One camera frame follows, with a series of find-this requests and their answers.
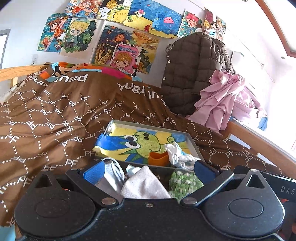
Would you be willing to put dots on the bag of green paper stars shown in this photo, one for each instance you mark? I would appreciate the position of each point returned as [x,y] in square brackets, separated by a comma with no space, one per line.
[183,183]

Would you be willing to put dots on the red haired character drawing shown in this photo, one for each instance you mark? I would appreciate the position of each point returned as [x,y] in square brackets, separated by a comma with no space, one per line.
[192,22]

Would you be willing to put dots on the blue fish beach painting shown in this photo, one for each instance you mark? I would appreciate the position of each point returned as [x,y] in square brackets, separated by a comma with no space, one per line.
[141,15]

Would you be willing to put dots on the dark orange swirl painting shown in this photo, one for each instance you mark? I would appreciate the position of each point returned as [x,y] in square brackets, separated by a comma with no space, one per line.
[111,36]

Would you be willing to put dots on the pineapple yellow drawing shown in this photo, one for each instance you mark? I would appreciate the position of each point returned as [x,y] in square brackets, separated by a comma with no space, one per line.
[114,10]

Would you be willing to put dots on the tray with frog drawing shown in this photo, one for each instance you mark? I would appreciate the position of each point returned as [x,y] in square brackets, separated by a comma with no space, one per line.
[132,142]

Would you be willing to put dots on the orange plastic cup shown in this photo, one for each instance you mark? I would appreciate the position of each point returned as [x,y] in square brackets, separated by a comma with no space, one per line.
[158,159]

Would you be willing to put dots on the brown PF patterned blanket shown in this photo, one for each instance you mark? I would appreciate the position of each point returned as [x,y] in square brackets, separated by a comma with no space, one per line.
[52,122]

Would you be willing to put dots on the light blue garment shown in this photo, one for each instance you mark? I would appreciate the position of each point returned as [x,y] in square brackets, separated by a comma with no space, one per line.
[263,123]

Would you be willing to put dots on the orange haired girl drawing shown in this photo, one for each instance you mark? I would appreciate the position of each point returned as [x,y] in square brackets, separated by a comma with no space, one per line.
[54,32]

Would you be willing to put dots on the pink anime girl poster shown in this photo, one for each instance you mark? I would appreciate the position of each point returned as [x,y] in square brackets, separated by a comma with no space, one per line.
[126,58]

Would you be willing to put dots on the brown quilted jacket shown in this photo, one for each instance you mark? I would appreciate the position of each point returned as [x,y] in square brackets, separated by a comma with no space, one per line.
[190,62]

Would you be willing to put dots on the grey drawstring pouch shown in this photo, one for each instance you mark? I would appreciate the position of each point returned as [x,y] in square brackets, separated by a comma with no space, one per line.
[144,185]

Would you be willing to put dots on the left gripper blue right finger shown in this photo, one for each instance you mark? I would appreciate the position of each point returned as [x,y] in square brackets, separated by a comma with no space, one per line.
[204,172]

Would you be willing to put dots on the blue jellyfish painting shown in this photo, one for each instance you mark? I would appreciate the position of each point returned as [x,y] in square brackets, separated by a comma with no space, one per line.
[166,23]

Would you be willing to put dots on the blond boy drawing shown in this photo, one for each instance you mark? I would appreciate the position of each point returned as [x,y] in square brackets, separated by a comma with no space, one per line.
[80,38]

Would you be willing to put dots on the white cloth with blue print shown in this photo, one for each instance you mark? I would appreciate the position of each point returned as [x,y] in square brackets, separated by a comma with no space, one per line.
[179,158]

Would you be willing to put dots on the yellow blue striped cloth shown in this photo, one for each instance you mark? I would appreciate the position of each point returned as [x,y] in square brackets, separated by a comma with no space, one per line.
[114,180]

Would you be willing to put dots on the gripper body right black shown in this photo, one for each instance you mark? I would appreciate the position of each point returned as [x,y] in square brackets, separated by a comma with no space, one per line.
[284,188]

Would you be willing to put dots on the pink crumpled garment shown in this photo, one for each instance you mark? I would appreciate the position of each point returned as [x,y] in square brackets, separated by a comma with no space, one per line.
[227,96]

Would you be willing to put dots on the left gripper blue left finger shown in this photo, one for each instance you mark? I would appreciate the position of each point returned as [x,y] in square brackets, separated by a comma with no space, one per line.
[95,173]

